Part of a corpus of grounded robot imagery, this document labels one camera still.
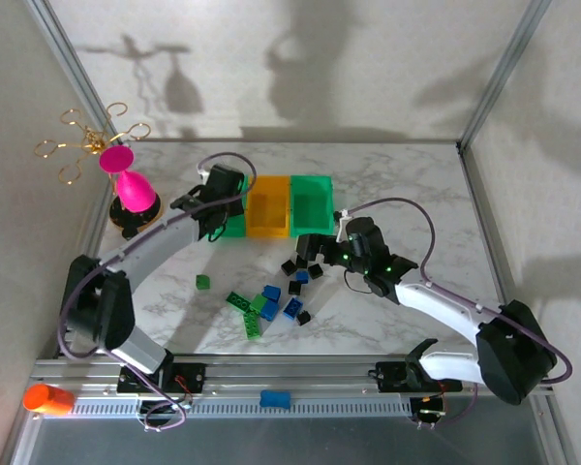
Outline aluminium table edge rail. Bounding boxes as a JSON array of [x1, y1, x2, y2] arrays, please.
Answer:
[[457, 142, 580, 465], [52, 139, 127, 359], [125, 137, 462, 146]]

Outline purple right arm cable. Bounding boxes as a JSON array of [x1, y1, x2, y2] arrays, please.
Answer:
[[336, 196, 575, 431]]

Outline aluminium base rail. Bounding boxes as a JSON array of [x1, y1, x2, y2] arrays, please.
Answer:
[[31, 356, 556, 399]]

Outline long green lego brick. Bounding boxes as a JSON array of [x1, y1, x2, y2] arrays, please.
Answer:
[[242, 312, 262, 340], [225, 291, 254, 311]]

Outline pink cone stand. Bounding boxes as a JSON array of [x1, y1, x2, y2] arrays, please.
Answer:
[[99, 146, 157, 214]]

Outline green bin with blue bricks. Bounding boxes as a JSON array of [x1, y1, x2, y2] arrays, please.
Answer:
[[207, 174, 249, 239]]

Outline gold wine glass rack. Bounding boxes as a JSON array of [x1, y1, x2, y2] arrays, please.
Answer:
[[33, 101, 165, 232]]

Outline long blue lego brick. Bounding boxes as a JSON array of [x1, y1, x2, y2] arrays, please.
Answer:
[[282, 296, 305, 321]]

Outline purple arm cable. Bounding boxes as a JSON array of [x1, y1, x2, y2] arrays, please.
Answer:
[[336, 196, 575, 431], [57, 152, 258, 432]]

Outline grey metal panel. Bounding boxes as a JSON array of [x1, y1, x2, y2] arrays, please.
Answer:
[[9, 416, 563, 465]]

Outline orange cylinder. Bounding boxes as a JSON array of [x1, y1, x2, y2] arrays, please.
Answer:
[[22, 384, 76, 417]]

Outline grey slotted cable duct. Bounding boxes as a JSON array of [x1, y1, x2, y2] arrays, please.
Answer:
[[70, 399, 415, 419]]

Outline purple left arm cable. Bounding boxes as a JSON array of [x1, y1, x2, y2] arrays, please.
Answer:
[[57, 152, 258, 432]]

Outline blue brick on rail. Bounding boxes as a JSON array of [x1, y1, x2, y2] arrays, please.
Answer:
[[260, 388, 291, 410]]

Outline aluminium frame post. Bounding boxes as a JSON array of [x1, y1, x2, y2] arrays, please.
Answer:
[[456, 0, 556, 151], [22, 0, 127, 146]]

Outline orange plastic bin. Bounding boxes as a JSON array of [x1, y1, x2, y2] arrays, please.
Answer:
[[244, 174, 291, 239]]

